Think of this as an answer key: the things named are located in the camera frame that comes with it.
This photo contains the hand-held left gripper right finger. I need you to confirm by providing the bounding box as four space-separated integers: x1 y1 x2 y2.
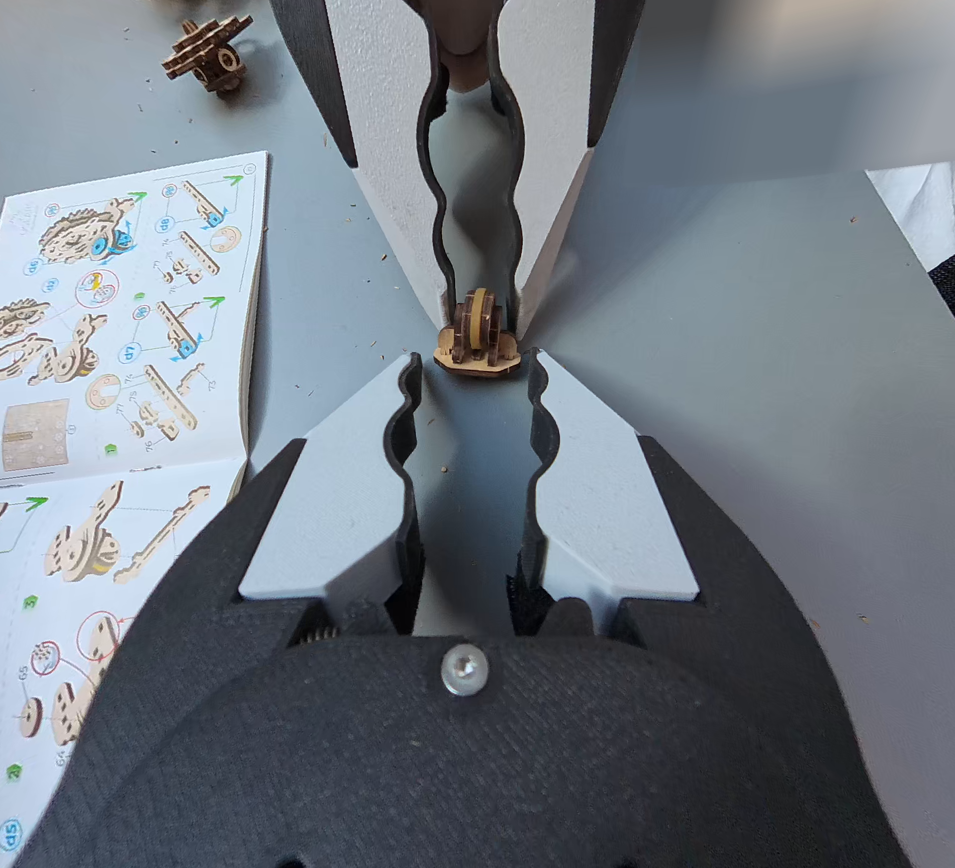
509 348 702 636

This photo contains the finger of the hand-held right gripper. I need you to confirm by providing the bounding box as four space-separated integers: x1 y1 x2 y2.
488 0 599 338
319 0 458 323

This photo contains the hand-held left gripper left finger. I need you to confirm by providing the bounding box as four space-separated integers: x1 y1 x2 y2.
237 352 425 636

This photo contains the small wooden pulley part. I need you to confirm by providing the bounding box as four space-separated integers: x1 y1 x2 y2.
432 285 520 382

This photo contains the grey desk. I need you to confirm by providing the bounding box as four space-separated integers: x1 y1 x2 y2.
0 0 955 868

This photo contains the small wooden gear assembly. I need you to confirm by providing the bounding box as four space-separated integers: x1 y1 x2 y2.
161 14 255 97

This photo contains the assembly instruction booklet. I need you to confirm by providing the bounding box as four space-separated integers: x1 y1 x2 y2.
0 150 272 868

